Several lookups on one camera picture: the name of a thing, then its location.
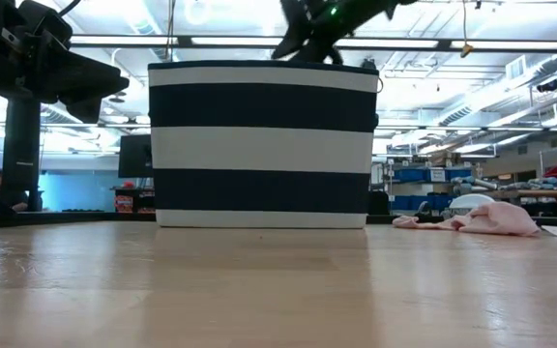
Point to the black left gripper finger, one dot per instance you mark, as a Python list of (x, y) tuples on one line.
[(87, 108), (85, 77)]

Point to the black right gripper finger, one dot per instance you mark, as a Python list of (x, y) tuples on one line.
[(292, 46), (319, 54)]

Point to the light pink garment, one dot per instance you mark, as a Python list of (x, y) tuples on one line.
[(491, 220)]

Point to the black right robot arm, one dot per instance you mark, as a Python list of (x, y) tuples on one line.
[(380, 7)]

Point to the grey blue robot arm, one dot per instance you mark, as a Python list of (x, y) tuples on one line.
[(472, 183), (549, 183)]

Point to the black monitor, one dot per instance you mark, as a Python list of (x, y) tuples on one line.
[(133, 157)]

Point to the navy white striped fabric basket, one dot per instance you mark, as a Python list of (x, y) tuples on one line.
[(259, 150)]

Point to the person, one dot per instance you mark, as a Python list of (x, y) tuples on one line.
[(15, 200)]

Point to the yellow hanging connector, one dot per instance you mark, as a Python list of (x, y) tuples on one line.
[(465, 49)]

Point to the metal shelving rack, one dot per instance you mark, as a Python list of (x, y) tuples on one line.
[(389, 188)]

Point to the blue storage bin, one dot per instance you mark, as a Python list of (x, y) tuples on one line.
[(410, 175), (458, 174), (404, 203)]

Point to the black ceiling-mounted device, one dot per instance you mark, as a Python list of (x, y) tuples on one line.
[(547, 86)]

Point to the wooden workbench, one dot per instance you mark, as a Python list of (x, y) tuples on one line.
[(549, 194)]

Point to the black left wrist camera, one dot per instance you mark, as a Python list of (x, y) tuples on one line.
[(46, 24)]

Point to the black overhead frame beam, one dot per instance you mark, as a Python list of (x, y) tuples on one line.
[(445, 45)]

